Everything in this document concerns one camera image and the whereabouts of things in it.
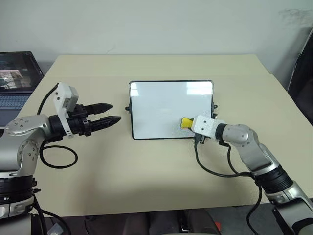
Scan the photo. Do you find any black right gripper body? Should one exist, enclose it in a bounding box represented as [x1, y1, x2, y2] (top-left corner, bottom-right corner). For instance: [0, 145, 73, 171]
[193, 133, 207, 145]

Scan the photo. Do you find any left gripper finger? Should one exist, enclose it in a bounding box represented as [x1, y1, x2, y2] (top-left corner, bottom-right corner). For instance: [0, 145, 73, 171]
[84, 103, 114, 115]
[88, 115, 122, 133]

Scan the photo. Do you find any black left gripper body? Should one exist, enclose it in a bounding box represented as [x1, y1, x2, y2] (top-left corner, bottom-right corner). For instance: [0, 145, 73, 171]
[67, 104, 92, 138]

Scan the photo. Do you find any yellow whiteboard eraser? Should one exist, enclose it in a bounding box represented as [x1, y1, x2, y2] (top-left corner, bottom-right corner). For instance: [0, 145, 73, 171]
[180, 117, 196, 131]

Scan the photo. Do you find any small black-framed whiteboard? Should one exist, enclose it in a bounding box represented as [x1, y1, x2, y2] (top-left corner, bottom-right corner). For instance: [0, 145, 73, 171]
[124, 79, 218, 141]

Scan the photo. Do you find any open laptop computer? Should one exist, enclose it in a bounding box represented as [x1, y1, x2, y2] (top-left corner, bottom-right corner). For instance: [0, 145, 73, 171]
[0, 51, 45, 127]

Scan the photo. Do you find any dark leaning panel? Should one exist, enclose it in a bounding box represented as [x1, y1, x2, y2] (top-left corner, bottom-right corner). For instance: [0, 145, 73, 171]
[287, 26, 313, 116]

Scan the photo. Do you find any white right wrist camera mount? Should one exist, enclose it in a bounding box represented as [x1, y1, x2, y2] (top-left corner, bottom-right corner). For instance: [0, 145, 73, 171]
[191, 114, 221, 141]

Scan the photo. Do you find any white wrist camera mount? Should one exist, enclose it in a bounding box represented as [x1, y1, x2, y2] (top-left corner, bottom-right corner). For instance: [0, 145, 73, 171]
[191, 114, 221, 141]
[53, 82, 79, 139]

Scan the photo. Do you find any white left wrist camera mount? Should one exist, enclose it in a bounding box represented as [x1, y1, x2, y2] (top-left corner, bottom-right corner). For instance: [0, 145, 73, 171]
[53, 82, 79, 139]

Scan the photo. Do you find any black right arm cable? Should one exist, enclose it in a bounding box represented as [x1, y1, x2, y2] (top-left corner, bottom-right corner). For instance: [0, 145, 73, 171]
[194, 141, 264, 235]

